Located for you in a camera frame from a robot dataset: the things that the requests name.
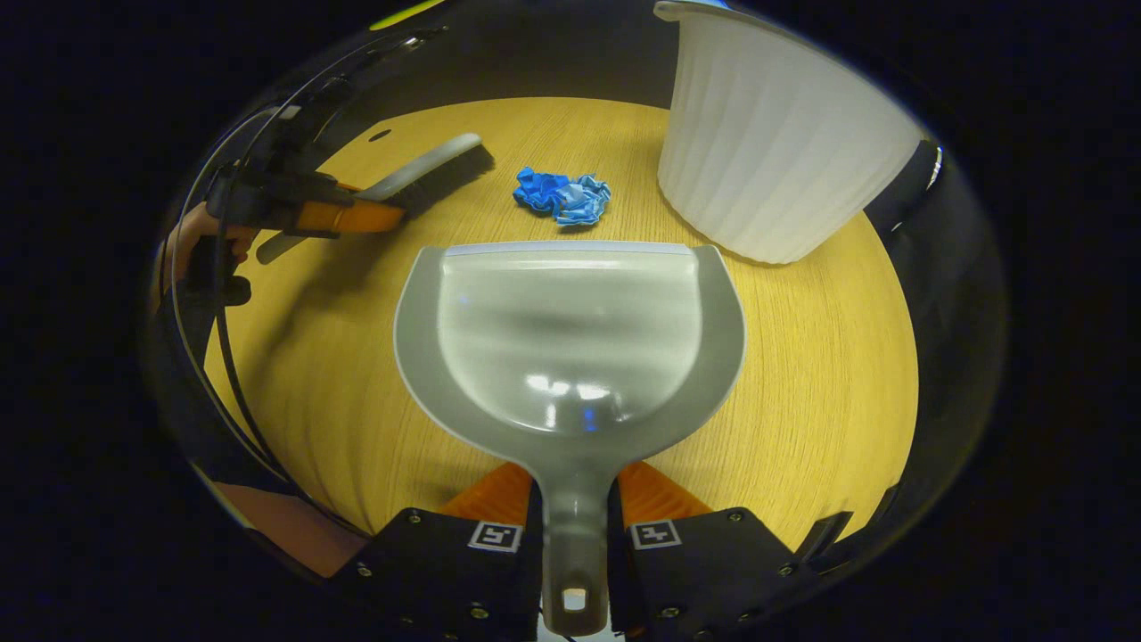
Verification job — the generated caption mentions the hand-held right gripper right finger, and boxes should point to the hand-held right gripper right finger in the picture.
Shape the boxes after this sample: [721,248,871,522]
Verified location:
[606,459,825,642]

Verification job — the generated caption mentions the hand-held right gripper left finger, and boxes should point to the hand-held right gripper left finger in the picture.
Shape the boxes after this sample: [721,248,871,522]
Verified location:
[330,461,545,642]

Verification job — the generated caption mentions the small grey broom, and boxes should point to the small grey broom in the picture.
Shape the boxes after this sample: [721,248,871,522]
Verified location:
[257,133,497,266]

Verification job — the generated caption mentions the dark blue paper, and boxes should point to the dark blue paper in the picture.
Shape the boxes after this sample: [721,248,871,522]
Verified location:
[513,167,571,220]

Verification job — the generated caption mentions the grey dustpan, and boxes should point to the grey dustpan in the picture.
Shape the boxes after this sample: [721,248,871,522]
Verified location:
[394,241,748,638]

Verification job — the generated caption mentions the white ribbed garbage bin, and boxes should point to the white ribbed garbage bin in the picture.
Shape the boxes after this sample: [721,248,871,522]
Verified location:
[655,0,928,265]

